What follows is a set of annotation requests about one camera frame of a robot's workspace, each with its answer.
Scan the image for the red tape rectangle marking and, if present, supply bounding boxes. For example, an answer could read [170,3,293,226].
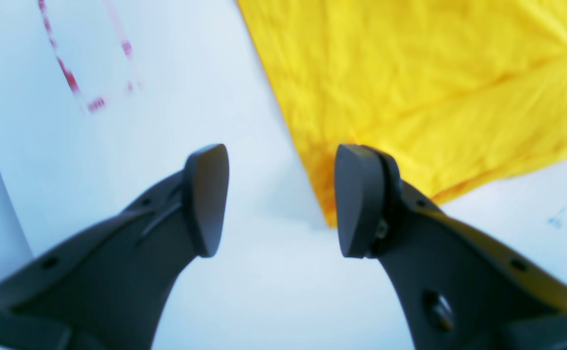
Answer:
[37,0,143,114]

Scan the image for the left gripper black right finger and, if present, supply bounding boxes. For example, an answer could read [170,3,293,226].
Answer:
[335,144,567,350]

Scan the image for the orange t-shirt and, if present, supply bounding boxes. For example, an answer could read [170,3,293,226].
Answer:
[238,0,567,228]

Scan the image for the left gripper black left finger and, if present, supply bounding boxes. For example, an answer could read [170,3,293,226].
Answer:
[0,144,230,350]

